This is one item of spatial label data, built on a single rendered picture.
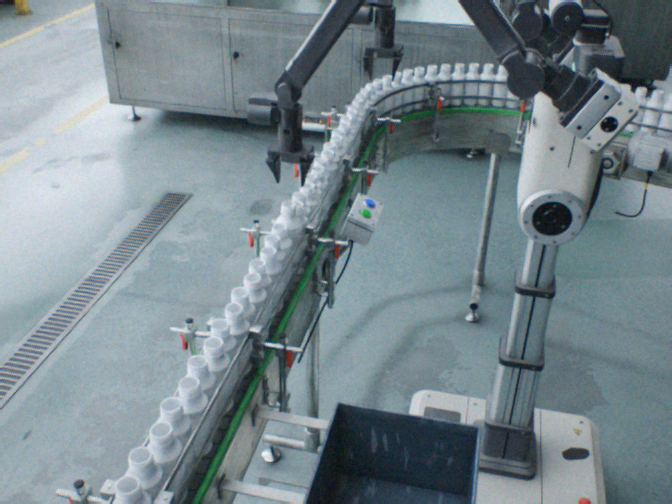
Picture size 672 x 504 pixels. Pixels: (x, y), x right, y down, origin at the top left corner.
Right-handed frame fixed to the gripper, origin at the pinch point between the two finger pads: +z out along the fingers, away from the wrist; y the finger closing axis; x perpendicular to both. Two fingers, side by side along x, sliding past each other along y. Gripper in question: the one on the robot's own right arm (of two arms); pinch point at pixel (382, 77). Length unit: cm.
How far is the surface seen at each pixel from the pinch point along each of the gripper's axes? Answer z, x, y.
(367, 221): 29.1, 31.6, -3.0
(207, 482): 39, 116, 10
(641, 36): 96, -455, -146
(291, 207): 20, 45, 14
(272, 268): 27, 64, 13
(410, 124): 44, -78, 0
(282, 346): 30, 86, 4
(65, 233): 140, -107, 191
